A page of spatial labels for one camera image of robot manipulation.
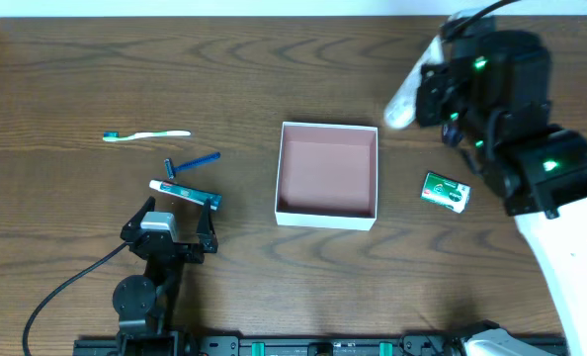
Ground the clear pump bottle blue liquid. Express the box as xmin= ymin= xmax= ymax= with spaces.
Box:
xmin=441 ymin=122 xmax=463 ymax=147

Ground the white pink-lined cardboard box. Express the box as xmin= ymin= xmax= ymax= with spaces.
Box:
xmin=274 ymin=122 xmax=378 ymax=231

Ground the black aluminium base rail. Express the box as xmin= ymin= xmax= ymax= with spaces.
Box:
xmin=72 ymin=334 xmax=462 ymax=356

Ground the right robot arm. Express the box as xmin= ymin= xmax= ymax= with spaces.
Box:
xmin=416 ymin=31 xmax=587 ymax=355

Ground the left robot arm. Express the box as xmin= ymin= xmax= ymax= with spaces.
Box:
xmin=113 ymin=197 xmax=218 ymax=356

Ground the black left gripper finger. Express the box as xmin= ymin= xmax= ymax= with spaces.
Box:
xmin=196 ymin=199 xmax=218 ymax=250
xmin=122 ymin=197 xmax=155 ymax=232

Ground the white green toothbrush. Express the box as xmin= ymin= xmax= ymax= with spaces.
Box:
xmin=102 ymin=131 xmax=192 ymax=142

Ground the blue disposable razor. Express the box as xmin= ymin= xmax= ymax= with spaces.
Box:
xmin=164 ymin=152 xmax=221 ymax=179

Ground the teal white toothpaste tube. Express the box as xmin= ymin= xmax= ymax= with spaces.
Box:
xmin=149 ymin=180 xmax=222 ymax=211

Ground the white cosmetic tube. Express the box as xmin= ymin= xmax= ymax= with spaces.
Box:
xmin=383 ymin=36 xmax=445 ymax=130

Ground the green white soap box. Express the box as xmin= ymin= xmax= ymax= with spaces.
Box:
xmin=420 ymin=171 xmax=471 ymax=214

